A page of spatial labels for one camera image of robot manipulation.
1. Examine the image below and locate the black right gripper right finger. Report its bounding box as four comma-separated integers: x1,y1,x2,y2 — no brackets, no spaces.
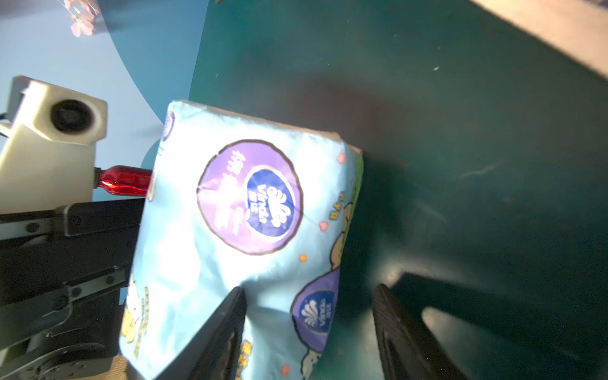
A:
372,284,465,380

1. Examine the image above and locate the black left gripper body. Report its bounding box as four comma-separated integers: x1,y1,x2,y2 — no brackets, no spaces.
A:
1,198,144,379

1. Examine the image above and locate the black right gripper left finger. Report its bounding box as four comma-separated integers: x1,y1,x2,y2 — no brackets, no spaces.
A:
166,287,247,380

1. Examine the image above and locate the light blue tissue pack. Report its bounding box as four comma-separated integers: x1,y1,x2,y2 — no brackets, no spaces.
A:
120,101,364,379

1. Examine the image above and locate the cream canvas tote bag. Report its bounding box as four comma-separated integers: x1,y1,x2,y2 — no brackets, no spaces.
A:
473,0,607,78

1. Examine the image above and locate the red spray bottle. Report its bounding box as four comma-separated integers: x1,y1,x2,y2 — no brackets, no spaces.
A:
93,166,152,197

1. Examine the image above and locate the pink cherry blossom tree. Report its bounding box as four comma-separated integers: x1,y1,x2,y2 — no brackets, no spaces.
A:
59,0,101,37

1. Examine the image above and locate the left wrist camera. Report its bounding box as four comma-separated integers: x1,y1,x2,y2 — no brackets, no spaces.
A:
1,76,108,214

